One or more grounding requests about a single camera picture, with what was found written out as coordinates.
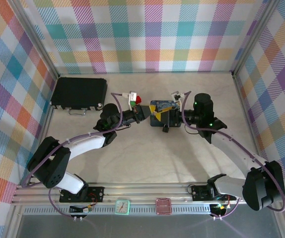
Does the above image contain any teal square clock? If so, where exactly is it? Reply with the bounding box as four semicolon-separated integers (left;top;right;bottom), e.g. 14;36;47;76
114;199;132;216

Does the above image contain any perforated metal cable tray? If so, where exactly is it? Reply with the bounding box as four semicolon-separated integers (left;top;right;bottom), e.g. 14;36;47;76
23;205;216;216

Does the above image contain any aluminium back rail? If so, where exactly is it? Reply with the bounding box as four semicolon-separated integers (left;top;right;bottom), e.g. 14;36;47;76
57;70;235;75

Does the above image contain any aluminium side rail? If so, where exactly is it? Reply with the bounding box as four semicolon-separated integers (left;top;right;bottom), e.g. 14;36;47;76
232;73;269;172
15;74;59;191

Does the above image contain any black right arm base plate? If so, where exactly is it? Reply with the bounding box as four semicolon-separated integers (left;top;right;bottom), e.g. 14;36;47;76
191;184;216;202

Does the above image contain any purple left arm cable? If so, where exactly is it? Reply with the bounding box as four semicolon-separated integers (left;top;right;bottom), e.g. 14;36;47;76
20;92;133;219

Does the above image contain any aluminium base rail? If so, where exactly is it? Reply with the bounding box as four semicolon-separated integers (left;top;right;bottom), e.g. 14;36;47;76
10;182;247;205

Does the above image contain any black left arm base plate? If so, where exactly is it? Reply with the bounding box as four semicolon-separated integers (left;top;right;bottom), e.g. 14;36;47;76
59;185;106;203

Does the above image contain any pink square timer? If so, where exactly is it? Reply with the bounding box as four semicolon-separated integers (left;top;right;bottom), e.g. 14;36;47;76
155;197;172;215

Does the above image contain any black hard carrying case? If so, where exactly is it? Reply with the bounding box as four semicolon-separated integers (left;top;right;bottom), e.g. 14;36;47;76
50;77;108;117

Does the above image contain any aluminium frame post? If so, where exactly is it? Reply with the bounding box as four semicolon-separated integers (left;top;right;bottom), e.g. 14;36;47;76
231;0;282;79
8;0;61;80

